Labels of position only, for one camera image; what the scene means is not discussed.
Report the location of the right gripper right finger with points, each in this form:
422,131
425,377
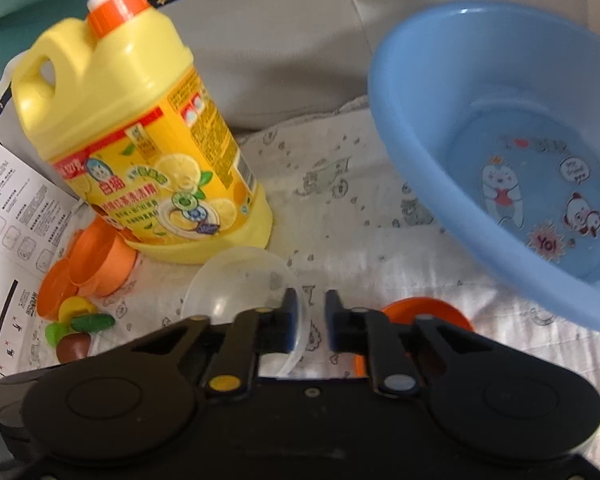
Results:
370,334

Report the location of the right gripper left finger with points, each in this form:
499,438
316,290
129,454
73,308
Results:
252,334

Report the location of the small orange-red bowl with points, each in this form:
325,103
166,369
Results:
405,311

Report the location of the clear plastic bowl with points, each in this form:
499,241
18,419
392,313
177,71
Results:
243,278

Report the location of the white patterned cloth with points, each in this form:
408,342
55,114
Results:
345,220

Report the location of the brown toy fruit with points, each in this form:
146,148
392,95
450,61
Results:
73,347

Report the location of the light green toy vegetable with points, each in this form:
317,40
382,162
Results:
55,331

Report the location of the green toy cucumber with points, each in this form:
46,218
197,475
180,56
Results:
92,323

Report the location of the yellow toy banana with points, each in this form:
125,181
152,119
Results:
73,307

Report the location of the orange toy pan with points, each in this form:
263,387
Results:
57,286

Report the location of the orange toy pot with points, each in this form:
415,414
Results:
101,261

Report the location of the white instruction sheet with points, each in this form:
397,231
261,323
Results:
34,214

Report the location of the large blue plastic basin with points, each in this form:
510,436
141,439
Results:
491,112

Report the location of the yellow dish soap jug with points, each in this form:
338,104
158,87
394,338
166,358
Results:
113,102

